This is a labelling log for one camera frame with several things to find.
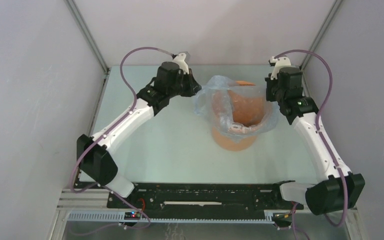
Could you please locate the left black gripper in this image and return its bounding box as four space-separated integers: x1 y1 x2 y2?
167 68 201 99

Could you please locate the orange trash bin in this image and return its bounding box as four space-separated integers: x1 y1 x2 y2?
210 81 271 152

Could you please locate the blue plastic trash bag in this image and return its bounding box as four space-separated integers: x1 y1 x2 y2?
192 75 279 143

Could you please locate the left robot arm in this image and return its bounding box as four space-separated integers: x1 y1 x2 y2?
76 59 201 208

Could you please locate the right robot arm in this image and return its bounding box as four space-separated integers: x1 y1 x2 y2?
265 66 366 216

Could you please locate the right circuit board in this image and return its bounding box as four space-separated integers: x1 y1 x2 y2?
271 212 292 222

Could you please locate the circuit board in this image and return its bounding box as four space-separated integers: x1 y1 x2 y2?
123 211 142 220
271 212 292 222

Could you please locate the left circuit board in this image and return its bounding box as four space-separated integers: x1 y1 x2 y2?
123 211 142 220

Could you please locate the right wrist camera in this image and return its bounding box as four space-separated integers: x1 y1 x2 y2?
268 56 292 80

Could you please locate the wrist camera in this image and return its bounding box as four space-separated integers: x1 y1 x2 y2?
172 51 190 75
268 56 292 80

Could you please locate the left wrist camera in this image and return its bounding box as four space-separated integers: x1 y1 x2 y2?
172 51 190 75

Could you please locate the right aluminium frame post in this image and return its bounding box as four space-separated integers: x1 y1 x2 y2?
308 0 344 53

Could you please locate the aluminium frame post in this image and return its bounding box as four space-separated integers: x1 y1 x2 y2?
308 0 344 53
64 0 110 75

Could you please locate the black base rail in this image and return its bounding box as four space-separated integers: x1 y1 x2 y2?
105 181 312 220

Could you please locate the left aluminium frame post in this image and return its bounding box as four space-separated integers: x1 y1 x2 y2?
64 0 110 75

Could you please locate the white slotted cable duct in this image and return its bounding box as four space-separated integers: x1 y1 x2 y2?
66 210 275 224

